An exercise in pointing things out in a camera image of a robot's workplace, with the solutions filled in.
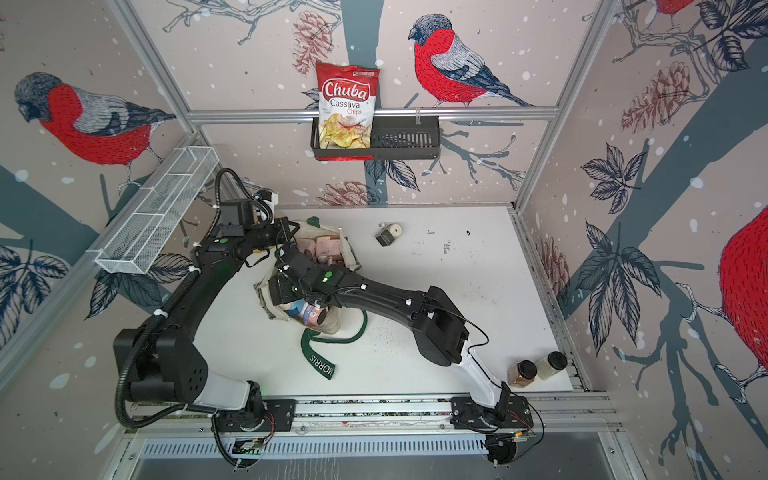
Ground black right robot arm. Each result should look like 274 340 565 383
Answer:
276 244 534 434

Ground red cassava chips bag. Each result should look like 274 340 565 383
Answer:
312 62 379 161

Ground brown spice jar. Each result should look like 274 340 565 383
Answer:
507 360 538 388

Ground white wire mesh basket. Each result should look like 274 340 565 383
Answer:
95 146 219 274

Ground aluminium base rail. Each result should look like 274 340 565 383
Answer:
115 393 623 464

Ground black wall basket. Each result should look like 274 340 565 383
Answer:
310 116 441 161

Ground pink square sharpener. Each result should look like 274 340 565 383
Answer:
315 236 344 263

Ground pink face sharpener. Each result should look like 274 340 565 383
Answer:
286 300 328 327

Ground canvas tote bag green handles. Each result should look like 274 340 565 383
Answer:
253 216 368 380

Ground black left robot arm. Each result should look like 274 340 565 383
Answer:
113 168 299 429

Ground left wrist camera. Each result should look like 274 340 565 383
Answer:
253 189 279 210

